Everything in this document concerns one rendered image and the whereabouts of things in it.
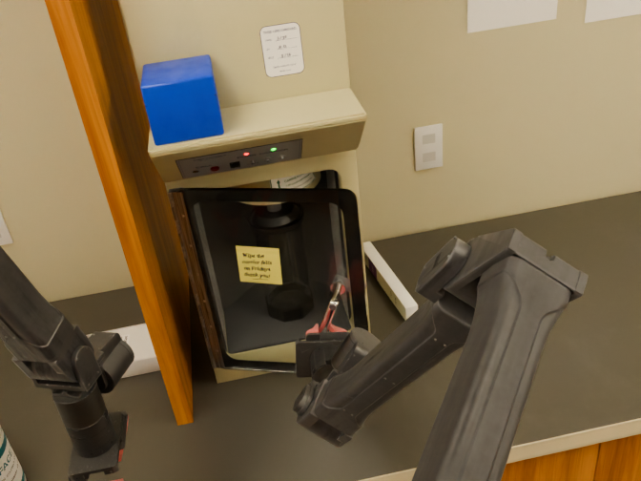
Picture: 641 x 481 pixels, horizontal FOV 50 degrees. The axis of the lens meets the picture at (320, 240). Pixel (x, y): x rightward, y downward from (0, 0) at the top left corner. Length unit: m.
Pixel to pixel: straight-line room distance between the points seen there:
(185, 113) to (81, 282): 0.89
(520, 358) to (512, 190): 1.33
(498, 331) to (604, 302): 1.05
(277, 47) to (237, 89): 0.09
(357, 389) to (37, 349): 0.38
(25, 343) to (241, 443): 0.55
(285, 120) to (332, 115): 0.07
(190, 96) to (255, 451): 0.64
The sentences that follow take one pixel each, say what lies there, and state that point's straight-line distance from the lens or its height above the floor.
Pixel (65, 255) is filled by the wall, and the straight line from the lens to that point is 1.77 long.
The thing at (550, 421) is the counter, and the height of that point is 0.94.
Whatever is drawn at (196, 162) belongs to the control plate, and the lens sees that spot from 1.06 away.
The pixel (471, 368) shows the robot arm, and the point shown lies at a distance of 0.55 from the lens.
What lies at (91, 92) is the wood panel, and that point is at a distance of 1.02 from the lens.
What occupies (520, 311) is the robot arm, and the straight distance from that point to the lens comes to 0.57.
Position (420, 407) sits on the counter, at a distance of 1.33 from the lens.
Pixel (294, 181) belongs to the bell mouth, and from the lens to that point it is 1.21.
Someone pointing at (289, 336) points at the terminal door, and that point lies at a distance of 1.27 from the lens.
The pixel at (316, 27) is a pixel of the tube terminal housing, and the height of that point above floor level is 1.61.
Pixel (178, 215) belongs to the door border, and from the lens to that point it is 1.18.
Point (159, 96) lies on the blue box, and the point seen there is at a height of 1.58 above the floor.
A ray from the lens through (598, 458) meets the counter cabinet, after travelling 1.45.
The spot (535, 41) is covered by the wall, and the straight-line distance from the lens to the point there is 1.72.
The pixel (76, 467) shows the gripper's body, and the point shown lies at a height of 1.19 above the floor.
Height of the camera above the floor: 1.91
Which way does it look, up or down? 33 degrees down
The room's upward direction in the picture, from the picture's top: 7 degrees counter-clockwise
